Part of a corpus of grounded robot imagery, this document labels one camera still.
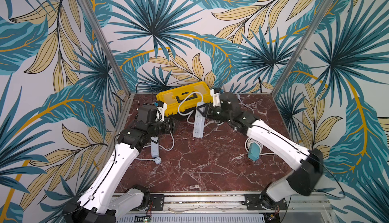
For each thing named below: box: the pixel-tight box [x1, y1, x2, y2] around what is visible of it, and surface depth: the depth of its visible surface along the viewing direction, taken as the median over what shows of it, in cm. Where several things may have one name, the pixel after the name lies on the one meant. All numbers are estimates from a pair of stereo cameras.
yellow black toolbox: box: [156, 81, 214, 118], surface depth 96 cm
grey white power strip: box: [192, 101, 206, 139], surface depth 72 cm
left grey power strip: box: [150, 136, 160, 159], surface depth 90 cm
